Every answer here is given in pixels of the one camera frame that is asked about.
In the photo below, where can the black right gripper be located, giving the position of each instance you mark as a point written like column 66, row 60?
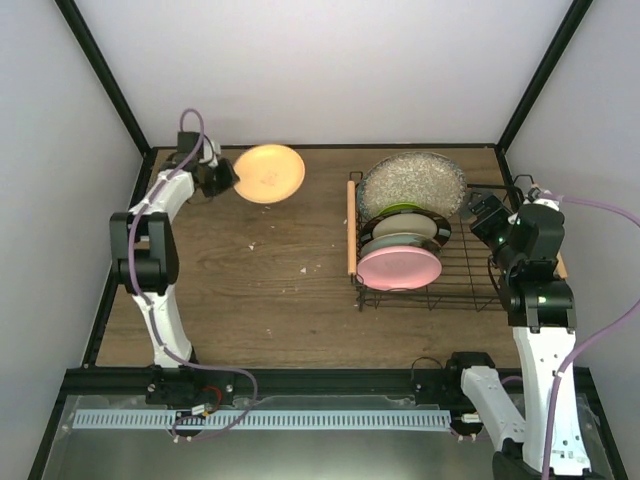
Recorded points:
column 498, row 211

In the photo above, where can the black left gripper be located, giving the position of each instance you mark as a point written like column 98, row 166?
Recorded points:
column 229, row 179

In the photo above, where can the orange plate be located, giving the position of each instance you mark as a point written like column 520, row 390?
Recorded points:
column 269, row 173

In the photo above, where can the pink plate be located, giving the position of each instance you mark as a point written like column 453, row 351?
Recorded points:
column 398, row 268

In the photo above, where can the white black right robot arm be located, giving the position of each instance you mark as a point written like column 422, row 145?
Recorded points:
column 543, row 440

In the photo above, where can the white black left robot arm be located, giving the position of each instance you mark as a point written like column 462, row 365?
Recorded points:
column 144, row 253

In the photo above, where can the glossy black plate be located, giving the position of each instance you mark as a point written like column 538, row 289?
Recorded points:
column 441, row 238

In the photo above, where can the speckled grey large plate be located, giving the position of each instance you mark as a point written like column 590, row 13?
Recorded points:
column 426, row 180

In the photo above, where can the green plate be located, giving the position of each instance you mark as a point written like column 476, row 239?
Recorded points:
column 405, row 207

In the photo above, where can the light teal plate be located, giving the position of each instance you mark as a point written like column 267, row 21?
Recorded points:
column 392, row 240

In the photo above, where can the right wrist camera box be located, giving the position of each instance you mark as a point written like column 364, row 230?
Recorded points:
column 542, row 197

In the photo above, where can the black wire dish rack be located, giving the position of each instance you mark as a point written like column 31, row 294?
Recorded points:
column 466, row 281

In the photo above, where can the right wooden rack handle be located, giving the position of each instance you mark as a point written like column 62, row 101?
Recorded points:
column 560, row 270

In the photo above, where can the wooden rack handle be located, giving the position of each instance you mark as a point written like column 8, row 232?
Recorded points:
column 560, row 270
column 351, row 228

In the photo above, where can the left wooden rack handle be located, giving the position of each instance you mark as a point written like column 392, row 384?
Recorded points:
column 351, row 228

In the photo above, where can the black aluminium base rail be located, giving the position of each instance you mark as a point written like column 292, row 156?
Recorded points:
column 183, row 387

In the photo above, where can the black cage frame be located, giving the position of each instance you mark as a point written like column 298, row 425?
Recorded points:
column 81, row 31

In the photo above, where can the white slotted cable duct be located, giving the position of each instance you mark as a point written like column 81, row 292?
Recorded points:
column 403, row 420

